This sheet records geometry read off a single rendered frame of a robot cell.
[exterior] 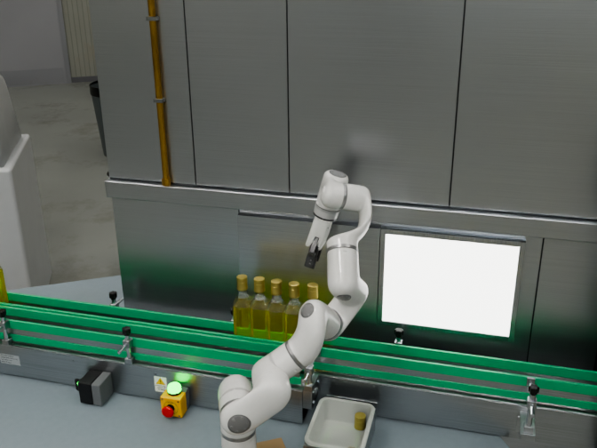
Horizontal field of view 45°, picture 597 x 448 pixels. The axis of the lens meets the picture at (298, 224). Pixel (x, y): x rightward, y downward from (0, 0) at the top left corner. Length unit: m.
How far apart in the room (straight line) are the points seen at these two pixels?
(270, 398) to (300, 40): 1.02
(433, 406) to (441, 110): 0.89
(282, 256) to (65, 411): 0.86
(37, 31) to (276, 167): 9.41
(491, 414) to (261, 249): 0.88
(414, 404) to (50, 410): 1.16
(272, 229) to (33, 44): 9.43
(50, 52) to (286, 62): 9.48
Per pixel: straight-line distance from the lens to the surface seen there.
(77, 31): 11.53
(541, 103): 2.10
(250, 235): 2.33
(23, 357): 2.64
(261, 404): 1.82
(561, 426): 2.30
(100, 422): 2.41
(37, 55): 11.54
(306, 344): 1.83
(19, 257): 4.20
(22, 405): 2.56
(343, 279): 1.85
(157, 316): 2.51
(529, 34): 2.07
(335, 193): 1.95
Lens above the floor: 2.18
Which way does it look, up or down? 23 degrees down
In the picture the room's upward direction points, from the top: 1 degrees counter-clockwise
